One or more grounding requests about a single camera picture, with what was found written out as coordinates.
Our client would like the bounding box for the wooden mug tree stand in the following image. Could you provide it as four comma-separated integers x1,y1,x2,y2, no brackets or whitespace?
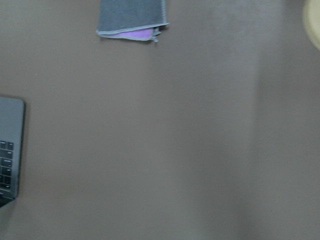
302,0,320,50

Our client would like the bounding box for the grey laptop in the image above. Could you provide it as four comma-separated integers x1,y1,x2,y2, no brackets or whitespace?
0,97,25,207

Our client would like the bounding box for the folded grey cloth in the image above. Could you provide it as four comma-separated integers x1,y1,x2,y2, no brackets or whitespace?
96,0,169,42

